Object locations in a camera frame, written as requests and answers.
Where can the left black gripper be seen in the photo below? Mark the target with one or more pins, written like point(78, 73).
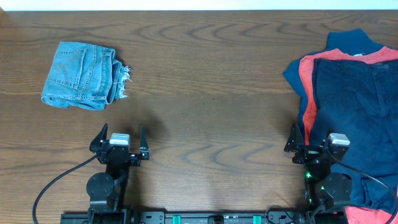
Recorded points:
point(134, 161)

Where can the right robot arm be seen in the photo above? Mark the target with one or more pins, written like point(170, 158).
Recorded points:
point(326, 192)

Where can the blue t-shirt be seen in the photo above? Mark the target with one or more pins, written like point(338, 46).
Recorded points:
point(351, 42)

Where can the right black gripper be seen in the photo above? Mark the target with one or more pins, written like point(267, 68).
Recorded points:
point(291, 147)

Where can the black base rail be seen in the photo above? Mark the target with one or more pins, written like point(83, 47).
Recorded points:
point(157, 217)

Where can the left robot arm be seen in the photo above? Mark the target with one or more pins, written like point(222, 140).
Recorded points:
point(107, 189)

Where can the red t-shirt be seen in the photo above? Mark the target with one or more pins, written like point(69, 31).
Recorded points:
point(308, 93)

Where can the dark navy shorts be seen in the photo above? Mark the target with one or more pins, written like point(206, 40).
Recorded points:
point(354, 118)

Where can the folded light blue denim shorts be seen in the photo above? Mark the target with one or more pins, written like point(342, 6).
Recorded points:
point(85, 75)

